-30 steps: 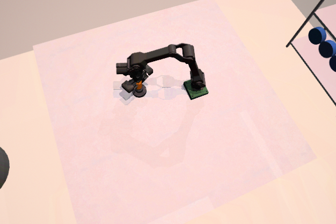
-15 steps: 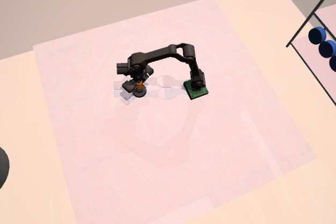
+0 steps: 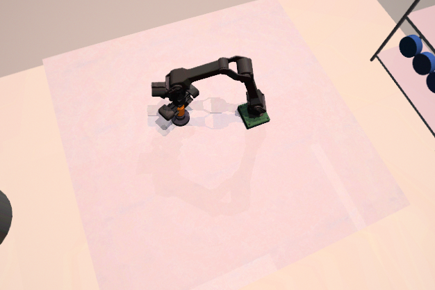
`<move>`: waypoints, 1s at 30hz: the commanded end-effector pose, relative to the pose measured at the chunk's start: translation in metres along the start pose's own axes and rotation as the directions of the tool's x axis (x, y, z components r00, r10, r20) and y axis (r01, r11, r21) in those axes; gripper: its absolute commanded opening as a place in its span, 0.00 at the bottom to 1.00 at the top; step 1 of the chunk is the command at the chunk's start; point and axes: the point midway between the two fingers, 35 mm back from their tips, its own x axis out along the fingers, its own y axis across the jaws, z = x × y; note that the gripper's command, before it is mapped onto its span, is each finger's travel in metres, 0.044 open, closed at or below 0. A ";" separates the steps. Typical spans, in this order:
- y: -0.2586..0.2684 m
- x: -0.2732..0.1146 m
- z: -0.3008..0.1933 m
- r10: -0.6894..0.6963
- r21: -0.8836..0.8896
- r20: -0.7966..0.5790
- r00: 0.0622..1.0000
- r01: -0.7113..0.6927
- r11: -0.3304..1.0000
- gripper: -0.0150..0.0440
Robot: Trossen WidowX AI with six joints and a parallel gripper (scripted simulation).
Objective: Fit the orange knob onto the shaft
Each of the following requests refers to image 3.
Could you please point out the orange knob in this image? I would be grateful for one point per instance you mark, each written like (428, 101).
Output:
(181, 111)

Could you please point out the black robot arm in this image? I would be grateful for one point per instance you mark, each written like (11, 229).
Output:
(178, 80)

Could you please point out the black stepped round pedestal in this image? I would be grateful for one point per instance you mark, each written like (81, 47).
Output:
(181, 120)

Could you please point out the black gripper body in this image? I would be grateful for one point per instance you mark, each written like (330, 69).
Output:
(169, 112)

